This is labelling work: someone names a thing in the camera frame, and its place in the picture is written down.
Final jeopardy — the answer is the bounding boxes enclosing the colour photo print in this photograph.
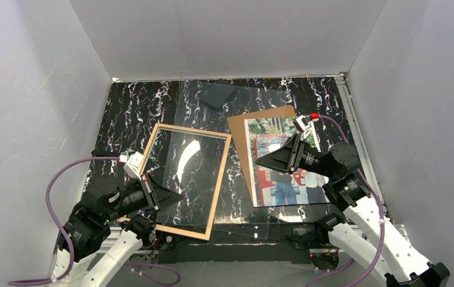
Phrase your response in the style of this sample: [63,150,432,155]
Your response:
[244,117,329,207]

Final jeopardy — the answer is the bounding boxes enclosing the clear acrylic sheet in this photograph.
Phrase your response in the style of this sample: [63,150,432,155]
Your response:
[147,79,292,239]

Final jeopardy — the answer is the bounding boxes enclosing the light wooden picture frame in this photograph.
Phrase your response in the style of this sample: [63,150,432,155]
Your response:
[120,123,231,240]

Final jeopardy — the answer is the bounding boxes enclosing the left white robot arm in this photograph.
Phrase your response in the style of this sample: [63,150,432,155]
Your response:
[49,175,184,286]

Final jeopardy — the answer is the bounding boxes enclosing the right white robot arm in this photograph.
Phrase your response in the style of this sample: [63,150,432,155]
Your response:
[256,133,450,286]

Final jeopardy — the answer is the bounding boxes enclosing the brown cardboard backing board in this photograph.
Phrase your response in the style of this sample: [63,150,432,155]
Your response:
[227,105,295,207]

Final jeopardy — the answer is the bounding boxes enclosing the black foam block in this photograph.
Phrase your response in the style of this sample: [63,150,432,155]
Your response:
[199,80,237,109]

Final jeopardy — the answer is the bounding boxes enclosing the aluminium rail front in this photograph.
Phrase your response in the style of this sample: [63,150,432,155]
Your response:
[48,224,422,287]

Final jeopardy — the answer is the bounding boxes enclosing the aluminium rail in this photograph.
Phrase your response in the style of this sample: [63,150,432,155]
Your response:
[48,224,422,287]
[334,76,385,204]

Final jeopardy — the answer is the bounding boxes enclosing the aluminium rail right side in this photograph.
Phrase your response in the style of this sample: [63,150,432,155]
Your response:
[334,76,385,204]

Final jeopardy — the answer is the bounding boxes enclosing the black mounting base plate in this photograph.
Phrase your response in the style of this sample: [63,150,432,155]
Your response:
[117,221,354,265]

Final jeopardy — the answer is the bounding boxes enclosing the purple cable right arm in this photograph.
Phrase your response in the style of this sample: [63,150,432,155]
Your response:
[306,114,387,287]

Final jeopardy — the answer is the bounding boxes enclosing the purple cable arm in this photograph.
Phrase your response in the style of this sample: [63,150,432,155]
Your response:
[8,156,182,287]
[306,114,387,287]

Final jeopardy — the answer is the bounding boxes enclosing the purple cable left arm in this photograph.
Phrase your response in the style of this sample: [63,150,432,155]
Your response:
[8,156,182,287]

